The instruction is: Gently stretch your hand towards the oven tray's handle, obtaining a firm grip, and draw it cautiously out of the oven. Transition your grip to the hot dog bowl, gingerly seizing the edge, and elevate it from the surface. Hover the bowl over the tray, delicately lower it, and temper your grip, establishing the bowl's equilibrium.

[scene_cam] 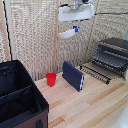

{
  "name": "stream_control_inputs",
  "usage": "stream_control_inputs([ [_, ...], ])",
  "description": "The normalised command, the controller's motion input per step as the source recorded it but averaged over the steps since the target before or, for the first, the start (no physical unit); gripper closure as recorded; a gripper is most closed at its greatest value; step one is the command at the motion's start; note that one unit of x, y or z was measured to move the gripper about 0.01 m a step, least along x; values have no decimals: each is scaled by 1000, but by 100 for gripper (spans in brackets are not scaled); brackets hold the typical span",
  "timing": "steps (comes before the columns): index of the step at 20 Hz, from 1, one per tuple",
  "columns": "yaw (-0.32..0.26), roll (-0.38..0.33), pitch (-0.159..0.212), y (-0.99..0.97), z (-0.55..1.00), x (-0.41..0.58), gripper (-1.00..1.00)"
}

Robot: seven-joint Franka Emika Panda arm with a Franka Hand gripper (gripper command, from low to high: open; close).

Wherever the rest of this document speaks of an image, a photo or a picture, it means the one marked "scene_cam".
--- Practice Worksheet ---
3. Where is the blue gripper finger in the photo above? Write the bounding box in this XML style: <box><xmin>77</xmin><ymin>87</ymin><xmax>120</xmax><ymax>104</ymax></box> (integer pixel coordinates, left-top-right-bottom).
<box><xmin>72</xmin><ymin>25</ymin><xmax>79</xmax><ymax>33</ymax></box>

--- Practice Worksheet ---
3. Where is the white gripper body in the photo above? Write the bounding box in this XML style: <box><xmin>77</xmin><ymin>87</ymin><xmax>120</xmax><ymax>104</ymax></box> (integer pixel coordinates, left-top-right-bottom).
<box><xmin>57</xmin><ymin>3</ymin><xmax>96</xmax><ymax>23</ymax></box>

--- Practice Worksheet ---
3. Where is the white bowl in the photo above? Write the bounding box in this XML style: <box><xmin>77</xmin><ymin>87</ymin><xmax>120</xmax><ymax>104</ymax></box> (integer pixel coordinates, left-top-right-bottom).
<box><xmin>58</xmin><ymin>28</ymin><xmax>77</xmax><ymax>41</ymax></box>

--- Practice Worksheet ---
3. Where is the black wire oven tray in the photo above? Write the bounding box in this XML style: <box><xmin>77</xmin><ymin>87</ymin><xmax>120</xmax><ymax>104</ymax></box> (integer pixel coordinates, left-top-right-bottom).
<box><xmin>90</xmin><ymin>50</ymin><xmax>128</xmax><ymax>74</ymax></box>

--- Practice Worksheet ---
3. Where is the black silver toaster oven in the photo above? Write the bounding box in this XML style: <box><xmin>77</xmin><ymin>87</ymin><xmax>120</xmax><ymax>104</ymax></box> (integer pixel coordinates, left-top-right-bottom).
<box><xmin>90</xmin><ymin>37</ymin><xmax>128</xmax><ymax>80</ymax></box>

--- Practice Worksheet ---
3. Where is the dark blue book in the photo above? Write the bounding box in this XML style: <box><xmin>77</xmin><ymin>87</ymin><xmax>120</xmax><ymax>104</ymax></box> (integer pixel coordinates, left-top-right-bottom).
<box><xmin>61</xmin><ymin>60</ymin><xmax>85</xmax><ymax>93</ymax></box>

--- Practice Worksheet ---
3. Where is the beige woven folding screen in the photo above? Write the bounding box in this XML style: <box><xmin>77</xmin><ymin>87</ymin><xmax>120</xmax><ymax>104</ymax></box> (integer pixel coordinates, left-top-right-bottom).
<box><xmin>0</xmin><ymin>0</ymin><xmax>128</xmax><ymax>83</ymax></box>

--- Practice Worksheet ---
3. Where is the black dish rack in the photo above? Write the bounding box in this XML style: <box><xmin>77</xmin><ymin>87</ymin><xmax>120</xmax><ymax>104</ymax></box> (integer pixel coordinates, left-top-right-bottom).
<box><xmin>79</xmin><ymin>63</ymin><xmax>112</xmax><ymax>85</ymax></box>

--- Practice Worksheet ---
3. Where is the red plastic cup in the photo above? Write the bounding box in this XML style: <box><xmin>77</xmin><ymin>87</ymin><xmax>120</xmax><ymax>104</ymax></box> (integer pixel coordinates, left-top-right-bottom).
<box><xmin>45</xmin><ymin>72</ymin><xmax>58</xmax><ymax>87</ymax></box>

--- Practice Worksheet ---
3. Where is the thin black vertical pole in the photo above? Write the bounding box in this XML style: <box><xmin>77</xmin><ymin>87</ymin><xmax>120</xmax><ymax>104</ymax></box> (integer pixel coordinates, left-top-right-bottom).
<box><xmin>2</xmin><ymin>0</ymin><xmax>13</xmax><ymax>62</ymax></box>

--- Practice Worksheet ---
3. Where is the black fabric storage box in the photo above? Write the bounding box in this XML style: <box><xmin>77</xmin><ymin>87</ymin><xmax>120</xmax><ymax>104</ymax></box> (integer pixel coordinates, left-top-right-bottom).
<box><xmin>0</xmin><ymin>59</ymin><xmax>50</xmax><ymax>128</ymax></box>

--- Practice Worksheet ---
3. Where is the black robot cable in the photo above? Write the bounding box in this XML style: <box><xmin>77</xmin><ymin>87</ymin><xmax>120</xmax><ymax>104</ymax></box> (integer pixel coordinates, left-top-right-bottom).
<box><xmin>94</xmin><ymin>11</ymin><xmax>128</xmax><ymax>16</ymax></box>

